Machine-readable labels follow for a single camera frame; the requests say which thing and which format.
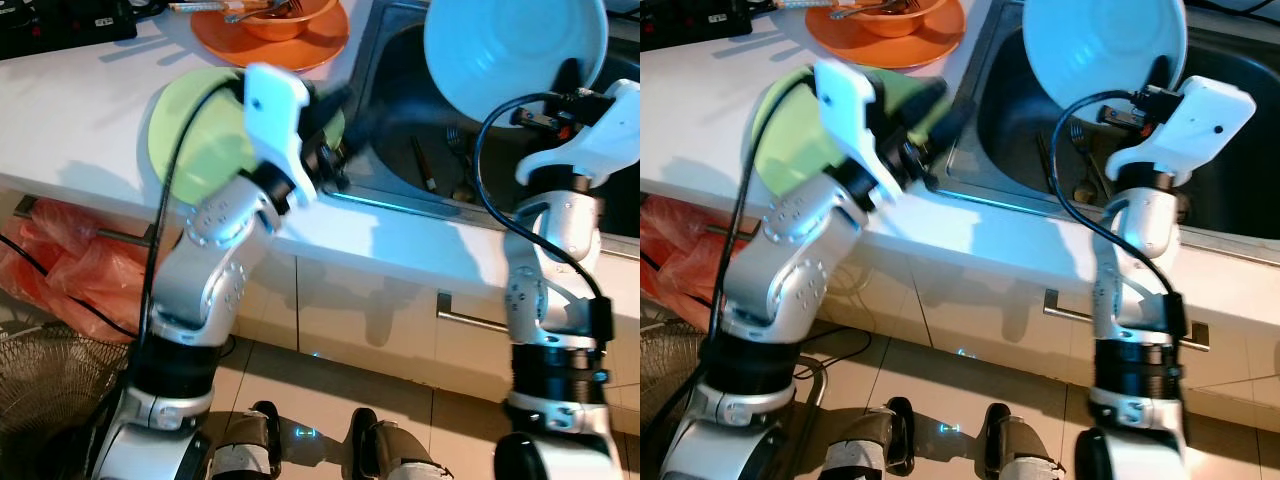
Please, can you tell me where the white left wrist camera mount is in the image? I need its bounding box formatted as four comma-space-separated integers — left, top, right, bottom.
813, 58, 886, 201
243, 62, 311, 206

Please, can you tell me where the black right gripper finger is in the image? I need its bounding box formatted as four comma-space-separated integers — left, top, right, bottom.
545, 58, 593, 101
1138, 55, 1173, 96

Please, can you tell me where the steel kitchen sink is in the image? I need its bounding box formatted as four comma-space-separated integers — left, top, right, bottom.
950, 0, 1280, 241
345, 0, 641, 241

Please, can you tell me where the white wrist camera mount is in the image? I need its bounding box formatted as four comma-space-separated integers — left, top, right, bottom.
1110, 75, 1256, 181
515, 80, 641, 186
243, 62, 311, 206
813, 58, 886, 201

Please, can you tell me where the white kitchen cabinet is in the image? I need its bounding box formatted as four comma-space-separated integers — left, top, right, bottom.
640, 190, 1280, 431
0, 190, 641, 436

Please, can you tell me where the steel cabinet handle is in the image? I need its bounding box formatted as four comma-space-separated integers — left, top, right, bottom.
1043, 290, 1209, 351
437, 292, 513, 333
15, 195, 161, 246

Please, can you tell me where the black power strip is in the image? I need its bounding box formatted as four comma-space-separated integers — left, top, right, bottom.
640, 0, 753, 43
0, 0, 138, 59

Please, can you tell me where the grey robot right leg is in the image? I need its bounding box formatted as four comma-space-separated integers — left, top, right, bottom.
345, 408, 446, 480
980, 403, 1061, 480

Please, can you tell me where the black floor cable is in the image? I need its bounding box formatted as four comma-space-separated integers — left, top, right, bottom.
810, 325, 871, 361

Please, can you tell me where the red plastic bag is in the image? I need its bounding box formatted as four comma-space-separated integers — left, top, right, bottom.
0, 198, 156, 346
640, 195, 746, 326

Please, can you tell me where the white ceramic bowl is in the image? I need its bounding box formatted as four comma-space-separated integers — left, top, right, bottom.
423, 0, 609, 121
1022, 0, 1188, 113

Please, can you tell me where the green plate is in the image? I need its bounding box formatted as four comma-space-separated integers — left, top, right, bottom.
752, 65, 951, 201
147, 67, 346, 206

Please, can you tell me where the grey metal tube stand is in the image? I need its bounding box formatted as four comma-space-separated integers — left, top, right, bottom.
800, 355, 831, 411

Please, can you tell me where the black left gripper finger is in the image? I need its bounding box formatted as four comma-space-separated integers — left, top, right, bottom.
318, 85, 357, 123
895, 75, 953, 126
930, 100, 979, 151
345, 105, 389, 153

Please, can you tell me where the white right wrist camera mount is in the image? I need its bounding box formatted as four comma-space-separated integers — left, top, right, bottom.
515, 80, 641, 186
1110, 75, 1256, 181

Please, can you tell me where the black hanging cable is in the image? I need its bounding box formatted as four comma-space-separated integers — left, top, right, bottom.
640, 253, 717, 333
0, 235, 141, 346

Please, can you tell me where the orange bowl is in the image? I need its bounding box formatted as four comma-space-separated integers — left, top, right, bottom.
240, 0, 341, 43
855, 0, 951, 39

